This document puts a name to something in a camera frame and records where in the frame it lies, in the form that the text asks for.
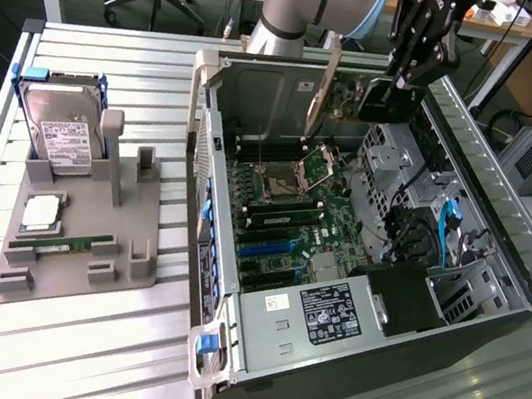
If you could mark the silver hard disk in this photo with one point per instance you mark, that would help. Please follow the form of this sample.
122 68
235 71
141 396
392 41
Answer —
60 136

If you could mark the open black PC case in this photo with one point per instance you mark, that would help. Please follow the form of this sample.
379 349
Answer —
422 366

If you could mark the thin socket locking lever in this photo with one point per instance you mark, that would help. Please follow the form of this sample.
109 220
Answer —
262 148

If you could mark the black plastic air shroud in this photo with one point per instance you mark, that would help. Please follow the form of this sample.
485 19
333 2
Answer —
406 303

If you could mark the low-profile graphics card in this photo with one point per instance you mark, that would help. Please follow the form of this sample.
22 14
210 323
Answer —
348 93

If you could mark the grey parts rack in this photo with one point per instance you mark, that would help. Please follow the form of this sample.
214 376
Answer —
62 273

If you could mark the green RAM stick, loose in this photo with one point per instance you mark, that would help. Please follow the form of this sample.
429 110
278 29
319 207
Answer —
66 245

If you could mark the metal socket cover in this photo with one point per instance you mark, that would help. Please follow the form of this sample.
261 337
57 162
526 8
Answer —
319 165

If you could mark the blue expansion slot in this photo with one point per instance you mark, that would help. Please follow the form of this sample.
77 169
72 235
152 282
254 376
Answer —
268 250

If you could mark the silver perforated disk bay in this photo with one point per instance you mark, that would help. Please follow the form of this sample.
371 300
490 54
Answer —
389 158

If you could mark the silver CPU chip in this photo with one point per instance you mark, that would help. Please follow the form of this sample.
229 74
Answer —
41 214

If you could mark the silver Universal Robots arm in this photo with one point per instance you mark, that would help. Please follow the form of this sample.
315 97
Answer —
286 10

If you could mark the silver slanted disk bay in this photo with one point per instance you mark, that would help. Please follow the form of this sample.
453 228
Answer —
474 288

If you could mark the black expansion slot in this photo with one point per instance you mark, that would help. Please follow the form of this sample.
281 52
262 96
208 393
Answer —
265 236
267 271

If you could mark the installed RAM stick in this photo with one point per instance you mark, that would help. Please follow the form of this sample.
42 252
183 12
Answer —
283 218

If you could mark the CPU socket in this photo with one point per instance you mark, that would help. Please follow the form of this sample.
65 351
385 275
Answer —
278 186

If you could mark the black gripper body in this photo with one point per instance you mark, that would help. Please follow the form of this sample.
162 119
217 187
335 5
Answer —
454 1

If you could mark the grey power supply unit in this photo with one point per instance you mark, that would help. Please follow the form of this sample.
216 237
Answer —
265 331

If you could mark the white cardboard box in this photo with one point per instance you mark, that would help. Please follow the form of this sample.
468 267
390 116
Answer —
510 16

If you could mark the silver chipset heat sink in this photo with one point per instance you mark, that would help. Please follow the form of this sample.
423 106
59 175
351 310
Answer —
326 266

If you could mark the black tripod pole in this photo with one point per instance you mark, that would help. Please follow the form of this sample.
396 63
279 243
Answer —
523 45

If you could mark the blue disk caddy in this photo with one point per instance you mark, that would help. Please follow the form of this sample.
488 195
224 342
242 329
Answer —
33 74

